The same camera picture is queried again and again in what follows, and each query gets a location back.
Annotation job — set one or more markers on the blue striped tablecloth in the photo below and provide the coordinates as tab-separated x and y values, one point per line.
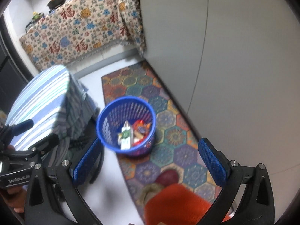
57	103

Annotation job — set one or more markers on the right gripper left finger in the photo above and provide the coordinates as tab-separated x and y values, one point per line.
53	196

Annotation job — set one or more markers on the black clay pot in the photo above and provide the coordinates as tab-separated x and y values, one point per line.
54	4

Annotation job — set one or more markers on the orange red trousers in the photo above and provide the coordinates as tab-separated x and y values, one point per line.
174	204

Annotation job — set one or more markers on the person's left hand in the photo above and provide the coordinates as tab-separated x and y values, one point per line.
16	198

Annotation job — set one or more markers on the red snack wrapper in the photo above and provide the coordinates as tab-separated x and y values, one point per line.
141	131

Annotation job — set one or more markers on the green white milk carton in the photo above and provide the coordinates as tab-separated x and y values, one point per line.
126	136

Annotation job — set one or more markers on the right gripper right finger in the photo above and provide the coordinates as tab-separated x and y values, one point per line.
257	203

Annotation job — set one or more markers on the colourful hexagon floor mat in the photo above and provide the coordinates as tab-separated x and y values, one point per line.
175	145

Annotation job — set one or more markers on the floral patterned cloth cover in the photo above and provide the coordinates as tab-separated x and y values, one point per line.
80	28

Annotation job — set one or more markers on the blue plastic trash basket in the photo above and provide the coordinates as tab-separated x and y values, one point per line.
112	118

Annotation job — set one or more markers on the dark red slipper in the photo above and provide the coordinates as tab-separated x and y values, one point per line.
168	177

